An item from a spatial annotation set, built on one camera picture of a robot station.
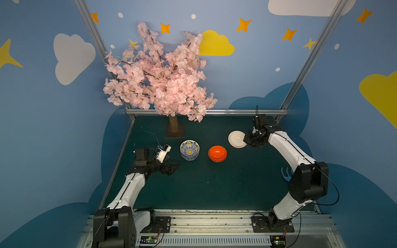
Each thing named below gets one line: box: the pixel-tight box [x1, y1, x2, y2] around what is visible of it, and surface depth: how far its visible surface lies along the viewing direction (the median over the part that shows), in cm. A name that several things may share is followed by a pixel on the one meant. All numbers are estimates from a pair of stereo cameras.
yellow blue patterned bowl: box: [179, 139, 201, 157], surface depth 98 cm
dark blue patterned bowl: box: [180, 155, 200, 162], surface depth 94 cm
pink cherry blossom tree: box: [103, 22, 218, 138], surface depth 74 cm
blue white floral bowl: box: [180, 151, 200, 160], surface depth 94 cm
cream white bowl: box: [227, 130, 248, 149], surface depth 95 cm
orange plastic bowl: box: [207, 145, 228, 163], surface depth 96 cm
